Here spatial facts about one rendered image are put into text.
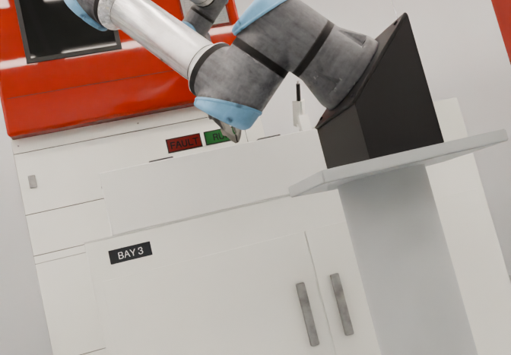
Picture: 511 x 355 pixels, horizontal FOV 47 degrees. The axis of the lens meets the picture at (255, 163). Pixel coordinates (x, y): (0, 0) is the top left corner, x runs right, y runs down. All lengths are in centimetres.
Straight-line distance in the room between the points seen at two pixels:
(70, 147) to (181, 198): 73
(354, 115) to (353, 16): 305
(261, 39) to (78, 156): 106
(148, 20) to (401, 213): 60
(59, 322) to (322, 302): 90
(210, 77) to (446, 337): 59
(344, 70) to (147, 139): 106
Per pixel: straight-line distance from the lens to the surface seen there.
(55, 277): 194
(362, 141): 96
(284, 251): 134
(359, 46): 105
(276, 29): 103
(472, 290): 152
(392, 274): 101
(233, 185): 133
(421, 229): 101
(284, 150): 137
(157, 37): 116
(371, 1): 409
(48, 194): 195
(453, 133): 154
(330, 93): 104
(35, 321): 346
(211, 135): 198
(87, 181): 195
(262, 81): 104
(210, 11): 163
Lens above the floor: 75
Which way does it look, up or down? 7 degrees up
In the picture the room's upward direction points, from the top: 14 degrees counter-clockwise
